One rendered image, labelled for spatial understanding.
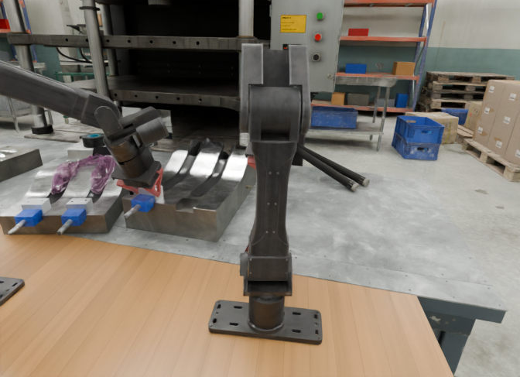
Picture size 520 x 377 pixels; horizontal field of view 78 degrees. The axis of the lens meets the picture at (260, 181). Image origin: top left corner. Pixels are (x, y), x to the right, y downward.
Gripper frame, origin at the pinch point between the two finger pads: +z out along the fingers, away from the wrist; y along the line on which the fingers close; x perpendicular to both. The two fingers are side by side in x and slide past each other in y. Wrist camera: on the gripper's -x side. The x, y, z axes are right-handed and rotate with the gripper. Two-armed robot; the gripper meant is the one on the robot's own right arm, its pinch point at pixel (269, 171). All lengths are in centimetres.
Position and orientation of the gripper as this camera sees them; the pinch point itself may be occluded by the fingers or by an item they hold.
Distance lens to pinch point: 86.4
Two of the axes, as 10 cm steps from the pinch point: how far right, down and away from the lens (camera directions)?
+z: 0.9, 6.6, 7.5
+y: -9.7, -1.0, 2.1
